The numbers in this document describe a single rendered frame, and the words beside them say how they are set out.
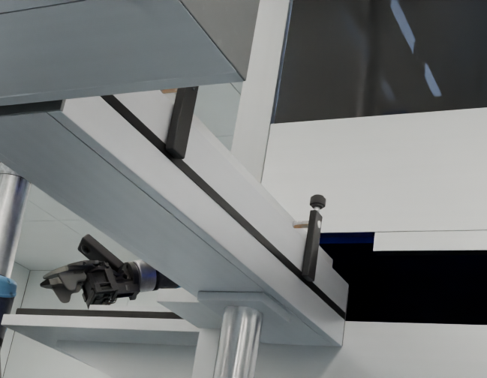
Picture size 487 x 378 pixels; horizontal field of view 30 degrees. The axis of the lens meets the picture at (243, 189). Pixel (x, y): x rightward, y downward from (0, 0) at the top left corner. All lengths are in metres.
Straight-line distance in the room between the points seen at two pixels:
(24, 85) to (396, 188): 0.77
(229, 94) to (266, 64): 3.52
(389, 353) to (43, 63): 0.75
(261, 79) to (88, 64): 0.91
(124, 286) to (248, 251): 1.07
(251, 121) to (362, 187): 0.24
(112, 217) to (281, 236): 0.25
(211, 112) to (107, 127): 4.51
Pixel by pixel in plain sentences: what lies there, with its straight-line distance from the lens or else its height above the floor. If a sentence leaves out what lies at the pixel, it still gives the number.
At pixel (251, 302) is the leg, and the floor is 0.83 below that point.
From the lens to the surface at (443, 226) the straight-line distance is 1.31.
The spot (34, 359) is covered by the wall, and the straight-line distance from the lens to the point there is 8.86.
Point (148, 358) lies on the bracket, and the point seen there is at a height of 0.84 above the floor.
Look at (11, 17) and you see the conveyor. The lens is 0.62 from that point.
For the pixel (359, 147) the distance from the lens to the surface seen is 1.40.
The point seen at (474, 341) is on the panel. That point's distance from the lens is 1.24.
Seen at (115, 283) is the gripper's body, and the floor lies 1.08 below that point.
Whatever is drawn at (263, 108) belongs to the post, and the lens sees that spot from 1.50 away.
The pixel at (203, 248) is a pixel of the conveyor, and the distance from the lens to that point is 0.97.
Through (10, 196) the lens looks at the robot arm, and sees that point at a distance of 2.11.
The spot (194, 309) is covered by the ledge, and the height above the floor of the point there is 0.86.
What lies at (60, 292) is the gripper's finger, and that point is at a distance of 2.05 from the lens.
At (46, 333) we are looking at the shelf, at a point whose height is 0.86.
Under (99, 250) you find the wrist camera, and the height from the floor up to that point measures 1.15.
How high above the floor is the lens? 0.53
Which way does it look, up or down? 23 degrees up
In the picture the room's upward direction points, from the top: 9 degrees clockwise
